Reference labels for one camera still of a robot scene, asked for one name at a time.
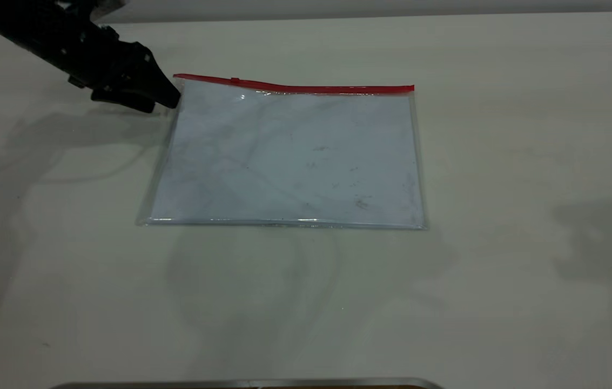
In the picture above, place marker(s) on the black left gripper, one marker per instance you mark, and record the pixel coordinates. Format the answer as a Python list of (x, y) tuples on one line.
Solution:
[(111, 65)]

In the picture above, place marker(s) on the clear plastic zipper bag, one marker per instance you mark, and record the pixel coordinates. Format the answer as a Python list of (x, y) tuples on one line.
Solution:
[(289, 156)]

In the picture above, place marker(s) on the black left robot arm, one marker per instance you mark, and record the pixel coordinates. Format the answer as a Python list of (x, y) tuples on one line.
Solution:
[(19, 29)]

